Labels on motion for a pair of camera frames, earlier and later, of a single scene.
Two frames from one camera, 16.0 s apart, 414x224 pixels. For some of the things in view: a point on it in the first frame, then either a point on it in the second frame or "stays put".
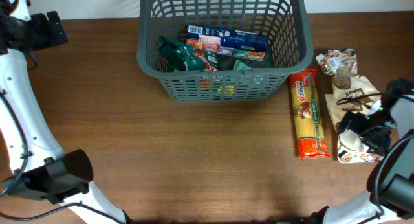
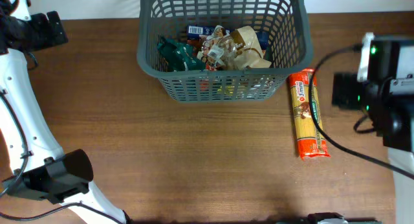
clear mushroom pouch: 341,63 to 220,49
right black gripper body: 376,129 to 349,95
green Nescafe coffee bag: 180,57 stays put
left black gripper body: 40,33 stays put
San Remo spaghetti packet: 308,115 stays put
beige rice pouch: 351,93 to 248,52
